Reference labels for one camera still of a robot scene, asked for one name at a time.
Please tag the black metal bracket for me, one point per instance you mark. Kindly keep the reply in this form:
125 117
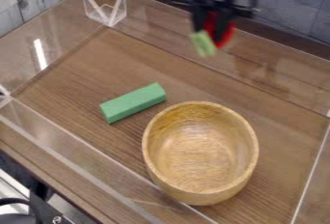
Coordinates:
46 214

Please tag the wooden bowl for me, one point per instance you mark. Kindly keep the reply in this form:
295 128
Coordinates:
201 152

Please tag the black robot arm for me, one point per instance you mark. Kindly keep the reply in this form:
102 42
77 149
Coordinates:
214 16

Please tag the clear acrylic enclosure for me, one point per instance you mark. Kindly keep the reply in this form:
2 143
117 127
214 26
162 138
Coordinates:
65 63

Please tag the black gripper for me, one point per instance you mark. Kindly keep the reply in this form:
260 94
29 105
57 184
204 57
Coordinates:
243 8

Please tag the green rectangular block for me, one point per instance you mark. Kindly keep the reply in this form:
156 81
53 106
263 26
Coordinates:
133 102

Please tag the red felt fruit green leaf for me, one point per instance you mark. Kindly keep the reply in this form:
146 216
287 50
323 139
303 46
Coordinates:
213 32

